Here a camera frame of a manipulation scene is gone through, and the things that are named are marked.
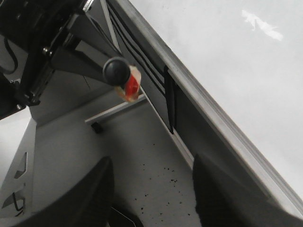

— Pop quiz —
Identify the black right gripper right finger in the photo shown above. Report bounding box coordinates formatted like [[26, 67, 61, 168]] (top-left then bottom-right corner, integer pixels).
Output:
[[192, 155, 303, 227]]

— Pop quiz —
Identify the large white whiteboard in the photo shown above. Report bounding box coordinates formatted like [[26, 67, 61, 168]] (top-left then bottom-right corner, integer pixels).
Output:
[[132, 0, 303, 196]]

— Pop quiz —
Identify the white black whiteboard marker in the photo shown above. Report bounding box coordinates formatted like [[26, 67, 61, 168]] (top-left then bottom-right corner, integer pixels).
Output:
[[102, 57, 130, 86]]

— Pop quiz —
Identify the grey aluminium whiteboard tray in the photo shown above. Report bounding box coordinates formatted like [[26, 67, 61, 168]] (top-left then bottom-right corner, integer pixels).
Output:
[[116, 0, 303, 218]]

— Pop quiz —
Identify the red round magnet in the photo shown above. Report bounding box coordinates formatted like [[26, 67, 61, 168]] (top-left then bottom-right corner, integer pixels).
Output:
[[114, 65, 142, 102]]

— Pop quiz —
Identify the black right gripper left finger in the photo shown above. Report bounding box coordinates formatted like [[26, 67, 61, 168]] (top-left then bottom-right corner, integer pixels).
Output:
[[0, 156, 115, 227]]

